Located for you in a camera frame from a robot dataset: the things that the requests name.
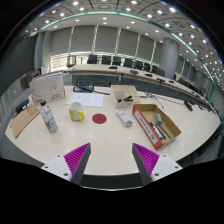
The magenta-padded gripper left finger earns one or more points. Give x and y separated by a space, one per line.
77 159

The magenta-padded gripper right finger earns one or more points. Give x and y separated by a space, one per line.
146 159

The clear water bottle black cap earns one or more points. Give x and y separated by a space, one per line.
49 119

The brown cardboard box red label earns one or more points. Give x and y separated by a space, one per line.
170 125

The grey-green eraser block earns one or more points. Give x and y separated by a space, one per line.
158 118

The flat round red coaster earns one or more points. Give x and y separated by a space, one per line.
99 118

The white printed paper sheet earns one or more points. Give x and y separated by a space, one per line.
86 100

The black marker pen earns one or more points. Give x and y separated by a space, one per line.
126 98

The flat brown cardboard sheet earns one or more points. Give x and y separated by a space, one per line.
24 120

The black desk microphone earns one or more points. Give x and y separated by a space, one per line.
188 106

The white desk organizer box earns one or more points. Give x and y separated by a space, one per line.
124 91

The black desk conference console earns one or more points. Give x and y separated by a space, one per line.
83 86

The black electronic device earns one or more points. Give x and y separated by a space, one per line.
22 106

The large white paper carton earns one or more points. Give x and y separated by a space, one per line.
46 88

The long curved conference desk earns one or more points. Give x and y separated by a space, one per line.
100 69

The row of black office chairs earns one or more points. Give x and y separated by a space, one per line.
128 62

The round ceiling lights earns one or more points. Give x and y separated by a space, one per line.
133 2

